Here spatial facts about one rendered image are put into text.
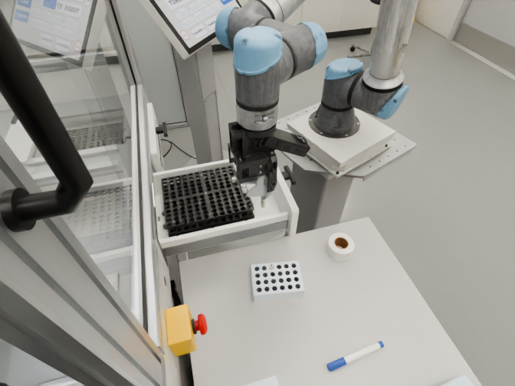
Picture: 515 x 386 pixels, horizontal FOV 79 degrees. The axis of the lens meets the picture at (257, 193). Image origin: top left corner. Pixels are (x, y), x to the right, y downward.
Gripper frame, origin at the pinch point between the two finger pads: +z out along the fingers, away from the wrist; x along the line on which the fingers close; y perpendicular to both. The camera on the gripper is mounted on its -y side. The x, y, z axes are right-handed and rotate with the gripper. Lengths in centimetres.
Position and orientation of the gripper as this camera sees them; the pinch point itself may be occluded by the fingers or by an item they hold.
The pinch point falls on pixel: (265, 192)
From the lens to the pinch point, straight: 72.7
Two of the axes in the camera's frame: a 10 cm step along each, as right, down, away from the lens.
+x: 3.6, 6.8, -6.3
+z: 0.0, 6.8, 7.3
